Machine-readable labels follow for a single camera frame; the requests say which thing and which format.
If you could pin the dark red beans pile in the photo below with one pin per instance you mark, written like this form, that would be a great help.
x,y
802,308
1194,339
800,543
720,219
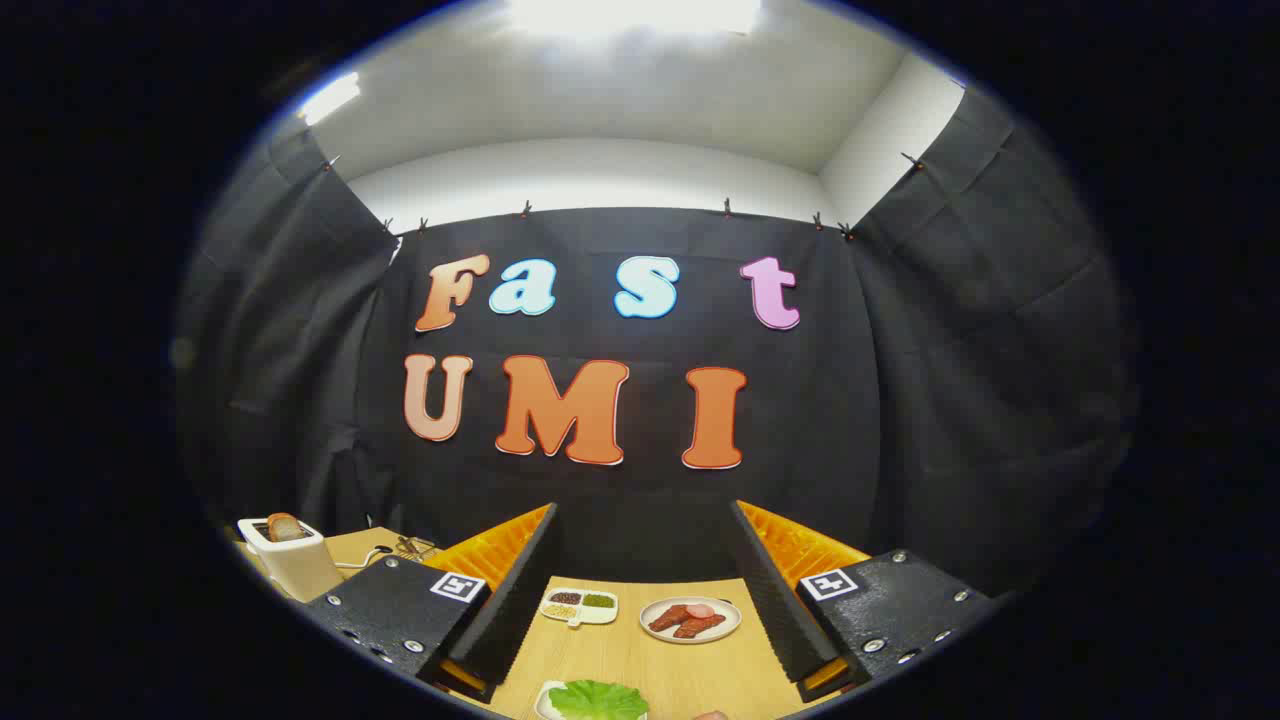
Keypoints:
x,y
565,598

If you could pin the white rectangular plate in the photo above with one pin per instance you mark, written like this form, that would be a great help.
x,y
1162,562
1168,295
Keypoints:
x,y
541,706

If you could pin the white toaster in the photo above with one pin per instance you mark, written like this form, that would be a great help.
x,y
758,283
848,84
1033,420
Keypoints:
x,y
300,572

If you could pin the toasted bread slice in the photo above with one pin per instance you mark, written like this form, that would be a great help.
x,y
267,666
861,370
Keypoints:
x,y
285,528

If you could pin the small ceiling light panel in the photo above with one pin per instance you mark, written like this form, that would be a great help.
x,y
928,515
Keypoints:
x,y
330,97

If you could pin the white divided dish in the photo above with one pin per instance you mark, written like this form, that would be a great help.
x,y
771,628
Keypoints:
x,y
602,615

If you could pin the pink sausage slice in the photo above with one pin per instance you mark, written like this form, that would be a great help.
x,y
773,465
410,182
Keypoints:
x,y
700,610

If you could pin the large ceiling light panel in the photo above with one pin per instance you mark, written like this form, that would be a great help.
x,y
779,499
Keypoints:
x,y
630,15

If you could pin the black backdrop cloth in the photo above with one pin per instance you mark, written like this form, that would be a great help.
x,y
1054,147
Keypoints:
x,y
880,400

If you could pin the yellow soybeans pile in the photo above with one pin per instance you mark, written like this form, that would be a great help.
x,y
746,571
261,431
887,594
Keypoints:
x,y
558,611

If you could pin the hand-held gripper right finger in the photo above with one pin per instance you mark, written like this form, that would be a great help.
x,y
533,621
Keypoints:
x,y
775,600

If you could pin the green lettuce leaf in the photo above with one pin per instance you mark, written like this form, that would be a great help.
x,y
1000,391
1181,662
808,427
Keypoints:
x,y
598,700

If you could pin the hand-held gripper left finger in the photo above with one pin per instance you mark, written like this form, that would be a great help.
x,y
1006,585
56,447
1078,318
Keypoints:
x,y
515,600

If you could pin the brown meat piece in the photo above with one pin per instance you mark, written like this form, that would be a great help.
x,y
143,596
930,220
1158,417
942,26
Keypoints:
x,y
668,618
700,627

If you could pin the white round plate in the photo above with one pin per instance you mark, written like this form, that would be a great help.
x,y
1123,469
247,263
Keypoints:
x,y
725,626

